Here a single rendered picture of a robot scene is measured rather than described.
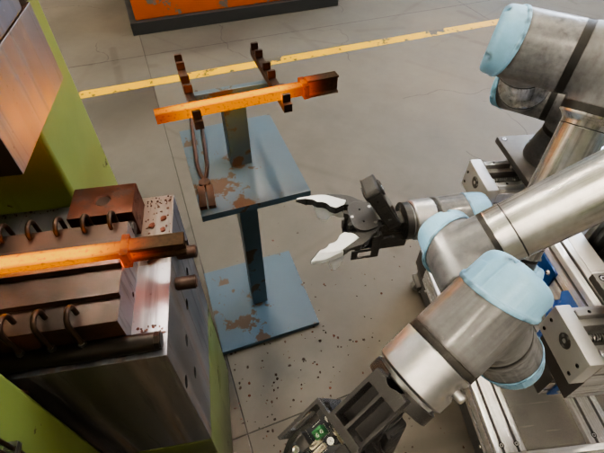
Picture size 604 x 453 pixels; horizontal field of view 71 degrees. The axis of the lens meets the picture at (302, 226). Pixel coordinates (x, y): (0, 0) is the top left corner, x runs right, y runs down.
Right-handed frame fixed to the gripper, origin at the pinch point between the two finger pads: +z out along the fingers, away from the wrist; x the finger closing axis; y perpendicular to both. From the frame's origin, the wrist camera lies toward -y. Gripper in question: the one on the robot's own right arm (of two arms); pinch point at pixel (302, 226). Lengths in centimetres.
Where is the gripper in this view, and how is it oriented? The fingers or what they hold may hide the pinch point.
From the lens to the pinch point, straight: 74.1
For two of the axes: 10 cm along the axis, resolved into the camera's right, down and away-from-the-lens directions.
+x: -1.7, -7.3, 6.6
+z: -9.8, 1.3, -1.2
